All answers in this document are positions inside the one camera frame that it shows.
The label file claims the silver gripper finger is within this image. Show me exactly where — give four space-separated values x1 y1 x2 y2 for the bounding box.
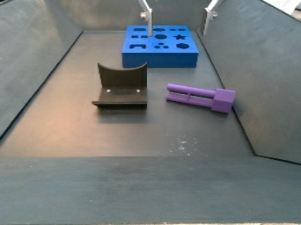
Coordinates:
137 0 152 36
201 0 219 35

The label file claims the purple three prong object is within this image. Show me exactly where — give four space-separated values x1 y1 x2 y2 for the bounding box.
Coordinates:
165 83 235 113

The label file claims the black curved fixture stand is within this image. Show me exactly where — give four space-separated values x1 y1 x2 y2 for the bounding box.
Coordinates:
92 64 148 108

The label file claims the blue foam shape-cutout block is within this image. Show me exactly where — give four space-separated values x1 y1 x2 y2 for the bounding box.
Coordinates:
121 25 199 68

